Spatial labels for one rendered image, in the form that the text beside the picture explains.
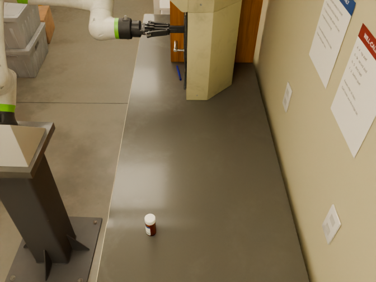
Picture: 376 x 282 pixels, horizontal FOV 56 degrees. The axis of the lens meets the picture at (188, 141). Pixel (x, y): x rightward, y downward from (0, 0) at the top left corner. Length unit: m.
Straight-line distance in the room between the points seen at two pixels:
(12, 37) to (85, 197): 1.77
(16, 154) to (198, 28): 0.94
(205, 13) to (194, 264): 1.02
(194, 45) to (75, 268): 1.49
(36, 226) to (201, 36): 1.30
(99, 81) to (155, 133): 2.12
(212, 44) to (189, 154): 0.52
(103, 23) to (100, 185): 1.38
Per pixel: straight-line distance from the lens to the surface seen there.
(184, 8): 1.61
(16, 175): 1.67
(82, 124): 3.24
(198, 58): 1.73
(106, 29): 1.69
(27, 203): 1.93
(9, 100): 1.68
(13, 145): 1.58
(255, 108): 1.85
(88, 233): 2.49
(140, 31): 1.68
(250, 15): 2.07
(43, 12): 4.61
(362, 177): 1.00
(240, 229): 1.36
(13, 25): 3.69
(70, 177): 2.83
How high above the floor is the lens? 2.08
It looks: 44 degrees down
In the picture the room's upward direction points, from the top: 1 degrees clockwise
